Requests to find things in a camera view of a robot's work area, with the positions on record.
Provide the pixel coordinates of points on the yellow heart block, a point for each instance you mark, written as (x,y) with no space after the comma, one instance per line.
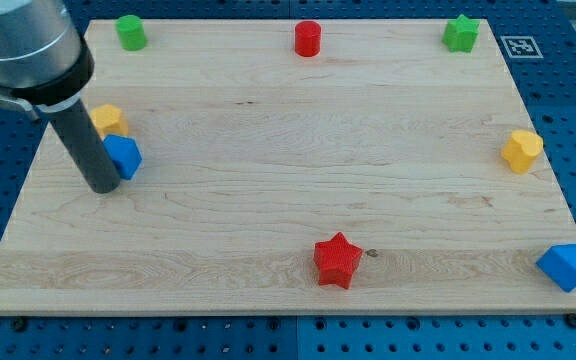
(521,150)

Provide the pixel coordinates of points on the light wooden board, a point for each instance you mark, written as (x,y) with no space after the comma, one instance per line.
(251,154)

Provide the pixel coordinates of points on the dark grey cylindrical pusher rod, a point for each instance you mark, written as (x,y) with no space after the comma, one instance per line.
(74,127)

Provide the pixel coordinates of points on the yellow hexagon block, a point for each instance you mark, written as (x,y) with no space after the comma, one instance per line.
(109,119)

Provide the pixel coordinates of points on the red cylinder block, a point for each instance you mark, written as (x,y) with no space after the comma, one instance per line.
(307,38)

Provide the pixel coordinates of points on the blue cube block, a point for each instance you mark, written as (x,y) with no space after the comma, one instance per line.
(124,153)

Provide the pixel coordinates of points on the red star block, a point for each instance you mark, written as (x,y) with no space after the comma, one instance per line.
(336,260)

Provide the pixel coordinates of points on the blue triangle block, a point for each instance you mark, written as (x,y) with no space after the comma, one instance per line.
(559,264)

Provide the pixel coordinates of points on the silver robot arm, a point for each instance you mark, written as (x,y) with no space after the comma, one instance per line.
(45,62)

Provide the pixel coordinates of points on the green cylinder block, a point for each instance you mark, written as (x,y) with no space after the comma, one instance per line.
(131,33)

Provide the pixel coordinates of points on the white fiducial marker tag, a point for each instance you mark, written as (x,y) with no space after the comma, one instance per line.
(521,47)

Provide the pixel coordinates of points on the green star block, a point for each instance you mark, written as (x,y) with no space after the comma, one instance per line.
(461,33)

